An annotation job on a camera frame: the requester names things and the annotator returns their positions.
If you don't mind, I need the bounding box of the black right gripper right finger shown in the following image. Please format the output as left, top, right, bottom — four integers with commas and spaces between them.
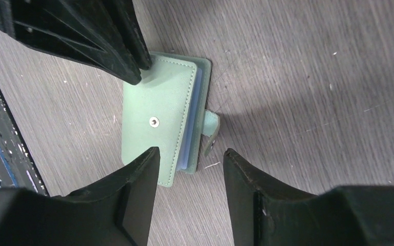
223, 149, 394, 245

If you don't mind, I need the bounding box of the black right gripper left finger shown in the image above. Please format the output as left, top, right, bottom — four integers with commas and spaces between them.
0, 147, 160, 245

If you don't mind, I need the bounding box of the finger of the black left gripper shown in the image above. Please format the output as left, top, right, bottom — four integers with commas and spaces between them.
110, 0, 152, 70
0, 0, 142, 85

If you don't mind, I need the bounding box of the green card holder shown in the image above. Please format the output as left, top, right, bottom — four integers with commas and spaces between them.
122, 52, 220, 187

